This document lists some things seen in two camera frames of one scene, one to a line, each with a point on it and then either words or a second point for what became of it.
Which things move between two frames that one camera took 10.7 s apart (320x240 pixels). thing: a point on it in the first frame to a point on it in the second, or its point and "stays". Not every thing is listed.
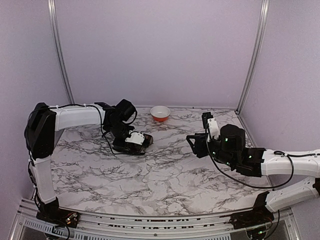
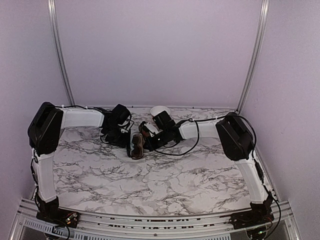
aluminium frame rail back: x=185 y=107 stays
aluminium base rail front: x=26 y=226 stays
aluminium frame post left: x=55 y=32 stays
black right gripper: x=199 y=149 to x=151 y=146
